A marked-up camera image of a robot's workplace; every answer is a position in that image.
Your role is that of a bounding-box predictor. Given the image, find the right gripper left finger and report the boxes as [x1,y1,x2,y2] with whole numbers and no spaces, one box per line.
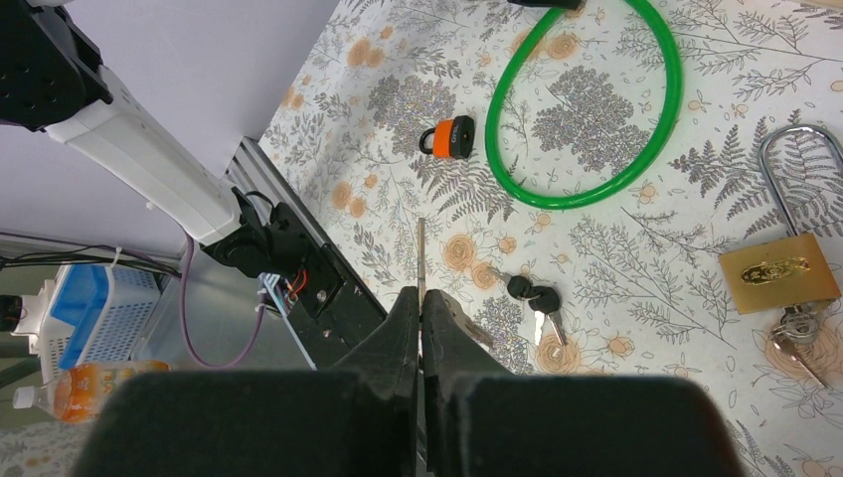
[72,286,420,476]

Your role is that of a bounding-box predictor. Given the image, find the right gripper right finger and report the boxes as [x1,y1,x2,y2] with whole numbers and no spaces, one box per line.
[421,290,743,476]

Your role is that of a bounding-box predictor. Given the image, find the green cable lock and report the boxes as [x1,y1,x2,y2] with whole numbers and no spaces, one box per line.
[484,0,684,210]

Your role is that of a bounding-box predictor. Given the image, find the silver key ring bunch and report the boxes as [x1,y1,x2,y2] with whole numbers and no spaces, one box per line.
[768,302,832,390]

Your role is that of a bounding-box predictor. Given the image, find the brass padlock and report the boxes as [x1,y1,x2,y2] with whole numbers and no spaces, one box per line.
[718,124,842,314]

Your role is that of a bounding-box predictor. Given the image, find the small silver key pair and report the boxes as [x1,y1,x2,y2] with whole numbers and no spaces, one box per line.
[417,217,493,349]

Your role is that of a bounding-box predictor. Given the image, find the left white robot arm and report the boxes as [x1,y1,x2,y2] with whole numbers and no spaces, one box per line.
[1,1,310,278]

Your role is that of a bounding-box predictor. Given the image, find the black headed keys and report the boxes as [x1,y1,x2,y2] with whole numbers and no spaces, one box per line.
[489,267,568,346]

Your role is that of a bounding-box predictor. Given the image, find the floral table mat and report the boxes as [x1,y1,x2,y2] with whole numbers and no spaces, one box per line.
[260,1,842,476]

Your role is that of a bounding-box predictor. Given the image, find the orange black small padlock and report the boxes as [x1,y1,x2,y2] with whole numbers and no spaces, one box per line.
[419,115,475,159]

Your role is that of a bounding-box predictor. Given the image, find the orange drink bottle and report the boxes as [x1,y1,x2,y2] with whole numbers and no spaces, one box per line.
[12,360,171,424]

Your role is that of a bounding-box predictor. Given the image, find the white blue plastic basket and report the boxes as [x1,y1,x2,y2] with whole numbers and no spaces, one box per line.
[10,264,161,383]

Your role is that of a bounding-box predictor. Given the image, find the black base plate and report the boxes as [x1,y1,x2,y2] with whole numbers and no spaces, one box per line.
[270,203,387,369]

